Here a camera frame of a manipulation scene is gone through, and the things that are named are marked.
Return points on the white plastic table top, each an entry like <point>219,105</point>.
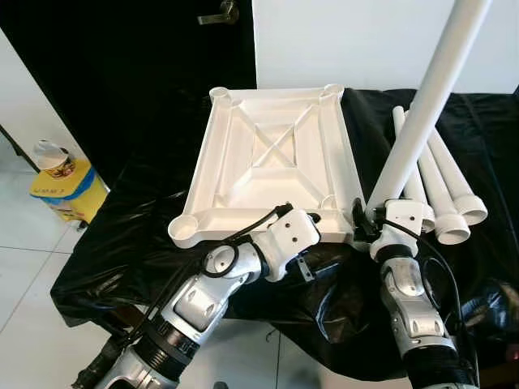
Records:
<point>276,146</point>

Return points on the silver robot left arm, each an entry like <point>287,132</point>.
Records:
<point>199,300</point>

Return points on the black plastic table cover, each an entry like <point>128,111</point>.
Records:
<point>340,324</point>

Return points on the dark grey robot left foot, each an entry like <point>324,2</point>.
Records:
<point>221,385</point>

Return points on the black door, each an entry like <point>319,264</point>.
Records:
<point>122,81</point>

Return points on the yellow blue cardboard box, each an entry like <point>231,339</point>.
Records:
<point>77,198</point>

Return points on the instant noodle cup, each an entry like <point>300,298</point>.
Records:
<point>53,158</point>

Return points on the thin black rod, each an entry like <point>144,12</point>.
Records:
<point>20,150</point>

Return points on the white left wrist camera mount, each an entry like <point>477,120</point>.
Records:
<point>288,239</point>

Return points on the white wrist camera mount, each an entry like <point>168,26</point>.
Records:
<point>405,217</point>
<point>288,239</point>

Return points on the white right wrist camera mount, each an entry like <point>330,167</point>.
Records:
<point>405,217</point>

